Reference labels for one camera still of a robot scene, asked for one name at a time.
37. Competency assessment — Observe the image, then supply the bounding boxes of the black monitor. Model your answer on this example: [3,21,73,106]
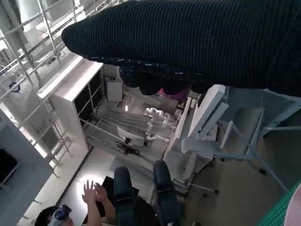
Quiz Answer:
[0,148,18,184]

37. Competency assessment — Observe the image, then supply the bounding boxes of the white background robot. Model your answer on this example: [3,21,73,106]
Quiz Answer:
[144,107,177,143]

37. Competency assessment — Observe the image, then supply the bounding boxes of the white board panel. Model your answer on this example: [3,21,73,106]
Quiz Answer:
[105,80,123,102]

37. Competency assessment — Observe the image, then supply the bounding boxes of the bare black robot left hand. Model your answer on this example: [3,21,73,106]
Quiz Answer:
[113,160,182,226]

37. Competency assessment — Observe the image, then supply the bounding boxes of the dark VR headset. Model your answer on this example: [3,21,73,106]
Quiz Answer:
[51,204,72,221]

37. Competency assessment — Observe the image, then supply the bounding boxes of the black gloved robot right hand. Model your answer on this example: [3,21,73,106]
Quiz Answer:
[61,0,301,97]

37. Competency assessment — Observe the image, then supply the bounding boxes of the white shelf cabinet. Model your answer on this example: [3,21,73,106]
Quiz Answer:
[37,62,104,151]

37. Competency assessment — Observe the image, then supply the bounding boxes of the pink bowl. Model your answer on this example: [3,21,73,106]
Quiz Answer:
[283,188,301,226]

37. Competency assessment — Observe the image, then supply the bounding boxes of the white metal frame rack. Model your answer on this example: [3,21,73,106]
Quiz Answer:
[0,94,71,177]
[0,0,85,90]

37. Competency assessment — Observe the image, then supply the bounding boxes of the person wearing headset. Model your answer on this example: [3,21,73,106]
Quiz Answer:
[37,180,165,226]

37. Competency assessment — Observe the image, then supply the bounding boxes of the grey chair with casters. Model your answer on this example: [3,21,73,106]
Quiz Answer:
[163,150,219,197]

